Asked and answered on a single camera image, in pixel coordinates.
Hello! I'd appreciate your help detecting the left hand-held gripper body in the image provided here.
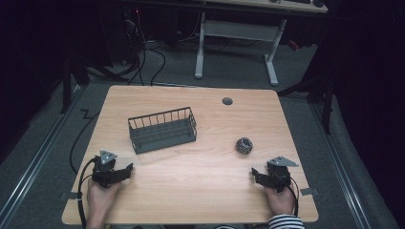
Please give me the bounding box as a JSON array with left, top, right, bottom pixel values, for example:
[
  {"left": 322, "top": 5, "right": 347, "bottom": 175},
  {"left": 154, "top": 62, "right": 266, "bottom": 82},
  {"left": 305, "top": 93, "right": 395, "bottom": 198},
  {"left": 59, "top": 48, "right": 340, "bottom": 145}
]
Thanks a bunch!
[{"left": 91, "top": 149, "right": 118, "bottom": 189}]

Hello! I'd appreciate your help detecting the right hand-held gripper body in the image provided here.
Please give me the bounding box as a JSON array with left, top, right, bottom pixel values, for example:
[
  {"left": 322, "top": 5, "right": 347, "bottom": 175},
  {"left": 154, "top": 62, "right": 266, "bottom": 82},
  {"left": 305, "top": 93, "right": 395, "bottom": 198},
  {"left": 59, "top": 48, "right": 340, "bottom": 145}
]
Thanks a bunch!
[{"left": 266, "top": 156, "right": 300, "bottom": 194}]

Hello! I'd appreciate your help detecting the person's right hand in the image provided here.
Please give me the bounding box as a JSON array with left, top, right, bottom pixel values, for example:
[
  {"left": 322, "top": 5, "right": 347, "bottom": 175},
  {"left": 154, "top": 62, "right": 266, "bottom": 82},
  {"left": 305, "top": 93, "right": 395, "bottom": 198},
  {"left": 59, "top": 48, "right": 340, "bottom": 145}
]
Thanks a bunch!
[{"left": 264, "top": 181, "right": 296, "bottom": 217}]

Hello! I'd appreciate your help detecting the person's left hand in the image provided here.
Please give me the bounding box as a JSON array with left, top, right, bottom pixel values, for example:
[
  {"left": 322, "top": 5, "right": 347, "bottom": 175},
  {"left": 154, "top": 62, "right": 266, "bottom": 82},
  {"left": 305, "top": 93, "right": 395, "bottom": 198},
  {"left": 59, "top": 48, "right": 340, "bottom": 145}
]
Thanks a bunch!
[{"left": 86, "top": 177, "right": 122, "bottom": 220}]

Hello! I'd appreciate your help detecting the steel wool scrubber ball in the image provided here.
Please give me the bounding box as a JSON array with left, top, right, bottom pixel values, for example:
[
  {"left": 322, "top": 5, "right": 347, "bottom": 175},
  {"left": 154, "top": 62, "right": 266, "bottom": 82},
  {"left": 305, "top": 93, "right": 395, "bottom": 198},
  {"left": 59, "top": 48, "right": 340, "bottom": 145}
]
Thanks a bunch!
[{"left": 235, "top": 136, "right": 254, "bottom": 156}]

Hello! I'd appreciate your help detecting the grey tape strip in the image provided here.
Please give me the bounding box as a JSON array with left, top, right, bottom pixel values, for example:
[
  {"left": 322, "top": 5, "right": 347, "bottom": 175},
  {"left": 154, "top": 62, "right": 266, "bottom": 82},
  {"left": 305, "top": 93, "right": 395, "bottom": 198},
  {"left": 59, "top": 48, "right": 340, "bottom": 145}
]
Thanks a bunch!
[
  {"left": 59, "top": 191, "right": 79, "bottom": 201},
  {"left": 300, "top": 187, "right": 319, "bottom": 197}
]

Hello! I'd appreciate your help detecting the black stand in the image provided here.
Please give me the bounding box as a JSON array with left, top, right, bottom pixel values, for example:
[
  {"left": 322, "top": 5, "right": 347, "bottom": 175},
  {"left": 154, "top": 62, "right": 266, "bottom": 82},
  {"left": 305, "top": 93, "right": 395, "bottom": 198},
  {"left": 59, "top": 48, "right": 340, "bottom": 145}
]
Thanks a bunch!
[
  {"left": 59, "top": 56, "right": 92, "bottom": 115},
  {"left": 276, "top": 72, "right": 336, "bottom": 135}
]

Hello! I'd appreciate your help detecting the white metal desk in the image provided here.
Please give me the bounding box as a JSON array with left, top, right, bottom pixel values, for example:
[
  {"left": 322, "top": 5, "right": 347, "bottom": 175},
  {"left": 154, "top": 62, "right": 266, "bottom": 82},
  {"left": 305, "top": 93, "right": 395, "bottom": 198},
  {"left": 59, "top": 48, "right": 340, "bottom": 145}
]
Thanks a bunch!
[{"left": 193, "top": 0, "right": 329, "bottom": 88}]

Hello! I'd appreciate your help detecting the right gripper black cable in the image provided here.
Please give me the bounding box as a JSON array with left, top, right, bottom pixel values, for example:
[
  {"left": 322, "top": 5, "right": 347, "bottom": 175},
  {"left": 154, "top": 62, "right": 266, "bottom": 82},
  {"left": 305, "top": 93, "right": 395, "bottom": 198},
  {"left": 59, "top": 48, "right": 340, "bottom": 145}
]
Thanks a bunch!
[{"left": 276, "top": 173, "right": 301, "bottom": 218}]

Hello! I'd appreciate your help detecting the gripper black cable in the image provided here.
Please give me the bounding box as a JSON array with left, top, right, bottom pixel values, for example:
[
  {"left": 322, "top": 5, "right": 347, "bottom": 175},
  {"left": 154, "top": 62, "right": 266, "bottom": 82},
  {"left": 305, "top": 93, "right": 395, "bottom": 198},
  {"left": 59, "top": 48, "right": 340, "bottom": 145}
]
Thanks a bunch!
[
  {"left": 276, "top": 173, "right": 301, "bottom": 218},
  {"left": 76, "top": 156, "right": 98, "bottom": 229}
]

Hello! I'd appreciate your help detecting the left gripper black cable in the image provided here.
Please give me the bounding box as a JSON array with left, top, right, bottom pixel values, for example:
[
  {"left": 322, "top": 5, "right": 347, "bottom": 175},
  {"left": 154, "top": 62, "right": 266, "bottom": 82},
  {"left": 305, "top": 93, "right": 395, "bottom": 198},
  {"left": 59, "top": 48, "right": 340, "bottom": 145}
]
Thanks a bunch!
[{"left": 76, "top": 156, "right": 98, "bottom": 229}]

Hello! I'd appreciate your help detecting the black floor cable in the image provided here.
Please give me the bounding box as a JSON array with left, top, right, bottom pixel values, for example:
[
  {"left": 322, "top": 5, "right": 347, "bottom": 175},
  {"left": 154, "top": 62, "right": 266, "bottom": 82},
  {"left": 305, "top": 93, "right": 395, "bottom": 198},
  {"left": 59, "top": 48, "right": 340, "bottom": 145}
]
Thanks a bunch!
[{"left": 69, "top": 108, "right": 100, "bottom": 176}]

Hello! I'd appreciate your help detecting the dark grey wire basket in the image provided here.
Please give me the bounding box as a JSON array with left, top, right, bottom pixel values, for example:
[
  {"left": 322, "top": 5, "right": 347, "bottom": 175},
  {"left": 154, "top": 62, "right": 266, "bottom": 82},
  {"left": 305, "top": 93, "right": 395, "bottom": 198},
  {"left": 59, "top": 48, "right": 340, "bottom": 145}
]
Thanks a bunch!
[{"left": 127, "top": 106, "right": 198, "bottom": 156}]

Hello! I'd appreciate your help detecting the metal floor rail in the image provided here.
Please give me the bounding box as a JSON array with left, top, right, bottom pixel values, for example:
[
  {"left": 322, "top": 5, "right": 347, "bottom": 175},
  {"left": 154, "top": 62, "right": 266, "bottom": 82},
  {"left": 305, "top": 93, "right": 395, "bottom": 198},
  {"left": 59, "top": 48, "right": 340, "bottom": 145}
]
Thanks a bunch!
[
  {"left": 0, "top": 85, "right": 86, "bottom": 223},
  {"left": 309, "top": 103, "right": 373, "bottom": 229}
]

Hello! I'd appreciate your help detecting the bundle of black cables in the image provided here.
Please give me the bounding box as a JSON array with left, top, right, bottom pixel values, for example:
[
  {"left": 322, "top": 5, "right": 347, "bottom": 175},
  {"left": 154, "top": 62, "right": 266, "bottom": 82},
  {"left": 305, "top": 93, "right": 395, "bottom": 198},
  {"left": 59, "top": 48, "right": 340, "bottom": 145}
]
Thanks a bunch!
[{"left": 122, "top": 8, "right": 167, "bottom": 88}]

